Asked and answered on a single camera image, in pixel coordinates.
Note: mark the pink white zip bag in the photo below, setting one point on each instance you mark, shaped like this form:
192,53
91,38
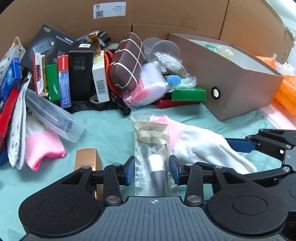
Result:
150,87

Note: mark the brown open cardboard box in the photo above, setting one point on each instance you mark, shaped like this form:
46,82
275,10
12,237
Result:
235,80

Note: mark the white barcode box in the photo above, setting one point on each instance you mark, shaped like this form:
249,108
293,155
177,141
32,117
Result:
99,77

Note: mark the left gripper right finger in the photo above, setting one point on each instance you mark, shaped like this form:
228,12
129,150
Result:
193,176

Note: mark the green thin box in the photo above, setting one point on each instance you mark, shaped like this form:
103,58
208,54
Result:
52,82

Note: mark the red white snack box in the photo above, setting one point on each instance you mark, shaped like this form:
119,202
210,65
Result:
39,74

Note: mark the tall black box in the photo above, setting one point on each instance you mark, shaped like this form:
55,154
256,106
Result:
80,71

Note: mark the large cardboard box wall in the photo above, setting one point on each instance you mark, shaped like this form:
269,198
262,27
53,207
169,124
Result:
251,25

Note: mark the green small box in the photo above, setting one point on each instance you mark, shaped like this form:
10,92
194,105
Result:
196,94

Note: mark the clear plastic tube case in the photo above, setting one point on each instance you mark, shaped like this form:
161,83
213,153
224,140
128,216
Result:
54,117

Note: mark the pink cuff glove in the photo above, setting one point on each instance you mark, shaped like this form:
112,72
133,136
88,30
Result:
41,142

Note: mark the white cotton glove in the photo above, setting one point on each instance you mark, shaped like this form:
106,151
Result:
192,144

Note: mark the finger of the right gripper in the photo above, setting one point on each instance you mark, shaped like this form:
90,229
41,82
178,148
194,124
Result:
243,145

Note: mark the white shipping label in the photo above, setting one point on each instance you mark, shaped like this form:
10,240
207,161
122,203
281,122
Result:
107,10

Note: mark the round white patterned pouch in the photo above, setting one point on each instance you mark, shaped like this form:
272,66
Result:
17,132

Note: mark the red and white carton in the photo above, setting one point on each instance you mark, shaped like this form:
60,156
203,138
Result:
7,112

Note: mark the black charger box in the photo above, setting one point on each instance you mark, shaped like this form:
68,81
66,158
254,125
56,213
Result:
49,42

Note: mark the makeup brush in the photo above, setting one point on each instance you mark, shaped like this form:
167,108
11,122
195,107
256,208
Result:
152,152

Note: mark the blue cap bottle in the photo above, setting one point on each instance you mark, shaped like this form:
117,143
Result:
173,80

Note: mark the blue medicine box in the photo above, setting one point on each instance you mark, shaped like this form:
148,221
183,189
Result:
12,78

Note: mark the gold small box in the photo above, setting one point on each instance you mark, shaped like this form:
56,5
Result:
88,157

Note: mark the red blue toothpaste box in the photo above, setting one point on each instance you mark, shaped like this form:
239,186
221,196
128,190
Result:
63,81

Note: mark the clear plastic cup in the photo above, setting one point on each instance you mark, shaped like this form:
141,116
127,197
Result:
153,45

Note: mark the brown glasses case white stripes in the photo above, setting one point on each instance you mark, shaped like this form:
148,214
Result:
127,62

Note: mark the black marker pen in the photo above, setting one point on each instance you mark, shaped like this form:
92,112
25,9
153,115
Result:
118,102

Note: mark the orange plastic bag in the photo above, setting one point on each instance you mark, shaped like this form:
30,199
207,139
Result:
285,95

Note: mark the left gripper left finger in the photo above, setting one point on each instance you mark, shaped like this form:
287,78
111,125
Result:
111,178

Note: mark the white patterned fabric pouch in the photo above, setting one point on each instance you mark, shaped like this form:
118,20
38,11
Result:
16,51

